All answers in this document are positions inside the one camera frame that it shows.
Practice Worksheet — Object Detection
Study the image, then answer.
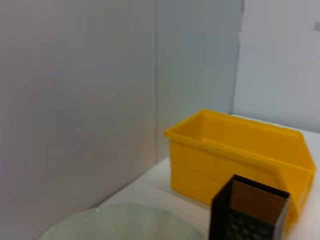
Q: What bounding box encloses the pale green glass fruit plate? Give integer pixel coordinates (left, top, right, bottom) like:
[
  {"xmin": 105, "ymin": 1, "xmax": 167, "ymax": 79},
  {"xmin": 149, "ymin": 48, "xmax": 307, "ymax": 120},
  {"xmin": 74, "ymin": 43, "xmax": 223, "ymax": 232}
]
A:
[{"xmin": 37, "ymin": 202, "xmax": 206, "ymax": 240}]

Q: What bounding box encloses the black mesh pen holder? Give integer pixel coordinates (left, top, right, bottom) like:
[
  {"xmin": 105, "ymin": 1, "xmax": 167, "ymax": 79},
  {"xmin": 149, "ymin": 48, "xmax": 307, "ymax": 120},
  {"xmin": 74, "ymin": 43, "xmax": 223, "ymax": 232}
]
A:
[{"xmin": 208, "ymin": 174, "xmax": 292, "ymax": 240}]

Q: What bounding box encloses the yellow plastic bin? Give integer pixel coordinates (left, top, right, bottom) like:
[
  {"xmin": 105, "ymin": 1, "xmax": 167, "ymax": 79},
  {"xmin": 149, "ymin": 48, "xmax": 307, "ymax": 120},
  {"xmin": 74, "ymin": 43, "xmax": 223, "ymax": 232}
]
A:
[{"xmin": 163, "ymin": 108, "xmax": 317, "ymax": 226}]

